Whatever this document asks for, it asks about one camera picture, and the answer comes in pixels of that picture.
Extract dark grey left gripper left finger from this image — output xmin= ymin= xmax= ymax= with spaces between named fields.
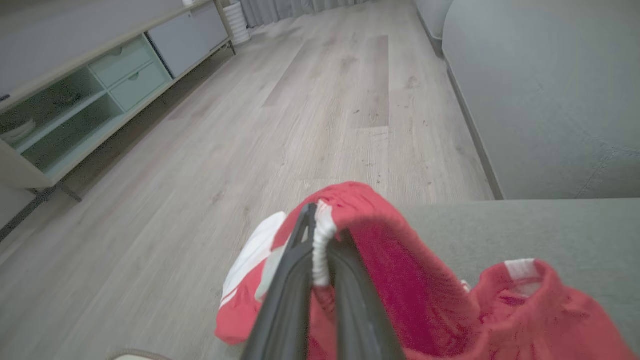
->
xmin=242 ymin=202 xmax=318 ymax=360

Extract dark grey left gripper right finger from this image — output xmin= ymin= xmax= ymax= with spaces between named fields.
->
xmin=327 ymin=230 xmax=407 ymax=360

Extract red and white jersey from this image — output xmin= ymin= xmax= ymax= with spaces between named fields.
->
xmin=215 ymin=181 xmax=638 ymax=360

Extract large grey sofa seat cushion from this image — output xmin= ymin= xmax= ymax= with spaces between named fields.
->
xmin=397 ymin=198 xmax=640 ymax=356

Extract white ribbed plant pot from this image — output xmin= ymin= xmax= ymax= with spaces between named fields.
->
xmin=222 ymin=1 xmax=252 ymax=47

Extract low TV cabinet mint drawers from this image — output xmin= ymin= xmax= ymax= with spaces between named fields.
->
xmin=0 ymin=0 xmax=237 ymax=242

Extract grey pleated curtain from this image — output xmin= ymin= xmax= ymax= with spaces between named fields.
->
xmin=239 ymin=0 xmax=373 ymax=29

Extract white dishes in cabinet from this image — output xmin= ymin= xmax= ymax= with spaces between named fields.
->
xmin=0 ymin=119 xmax=37 ymax=147

